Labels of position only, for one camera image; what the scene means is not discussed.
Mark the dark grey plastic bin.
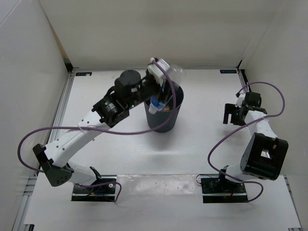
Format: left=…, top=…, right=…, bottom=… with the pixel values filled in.
left=144, top=87, right=184, bottom=133

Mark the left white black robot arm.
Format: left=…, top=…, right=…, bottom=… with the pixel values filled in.
left=33, top=69, right=174, bottom=193

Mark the right blue corner sticker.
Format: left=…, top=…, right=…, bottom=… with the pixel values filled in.
left=220, top=69, right=237, bottom=74

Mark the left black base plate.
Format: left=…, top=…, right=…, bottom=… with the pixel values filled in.
left=71, top=175, right=117, bottom=202

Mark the left aluminium frame rail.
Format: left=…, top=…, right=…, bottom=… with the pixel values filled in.
left=12, top=57, right=75, bottom=231

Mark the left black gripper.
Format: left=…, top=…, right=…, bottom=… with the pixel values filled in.
left=127, top=64, right=178, bottom=109

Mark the left blue corner sticker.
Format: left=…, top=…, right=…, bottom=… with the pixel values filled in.
left=75, top=72, right=92, bottom=77

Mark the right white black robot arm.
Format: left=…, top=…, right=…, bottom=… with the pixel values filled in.
left=216, top=92, right=289, bottom=193

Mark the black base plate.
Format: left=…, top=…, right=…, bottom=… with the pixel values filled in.
left=71, top=175, right=117, bottom=202
left=196, top=174, right=248, bottom=204

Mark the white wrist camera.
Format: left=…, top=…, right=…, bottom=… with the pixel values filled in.
left=147, top=57, right=170, bottom=87
left=235, top=92, right=245, bottom=108

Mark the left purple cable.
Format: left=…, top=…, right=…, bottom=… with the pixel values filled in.
left=18, top=61, right=178, bottom=203

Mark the blue corner sticker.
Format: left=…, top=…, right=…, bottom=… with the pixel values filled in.
left=75, top=72, right=92, bottom=77
left=220, top=69, right=237, bottom=74

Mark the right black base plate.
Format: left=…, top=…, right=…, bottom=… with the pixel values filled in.
left=196, top=174, right=248, bottom=204

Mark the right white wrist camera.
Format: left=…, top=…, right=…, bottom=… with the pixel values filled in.
left=235, top=92, right=245, bottom=108

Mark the clear bottle blue label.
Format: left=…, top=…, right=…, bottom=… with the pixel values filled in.
left=148, top=64, right=185, bottom=115

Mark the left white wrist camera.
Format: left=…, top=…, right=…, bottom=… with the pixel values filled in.
left=147, top=57, right=170, bottom=87

